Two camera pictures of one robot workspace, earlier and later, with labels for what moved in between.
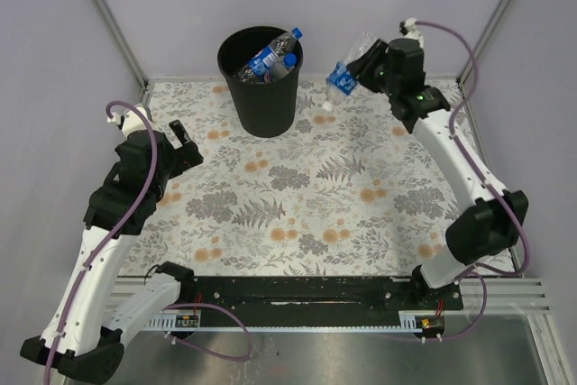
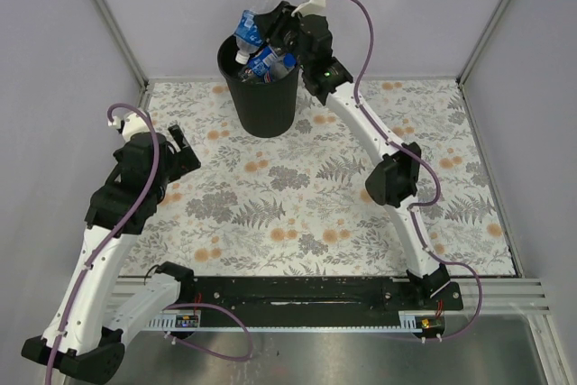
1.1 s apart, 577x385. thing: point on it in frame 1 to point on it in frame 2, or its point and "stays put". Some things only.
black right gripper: (364, 64) to (276, 21)
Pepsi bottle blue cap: (280, 68) stays put
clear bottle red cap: (244, 75) stays put
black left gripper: (187, 155) stays put
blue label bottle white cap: (342, 81) to (248, 34)
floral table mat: (351, 190) stays put
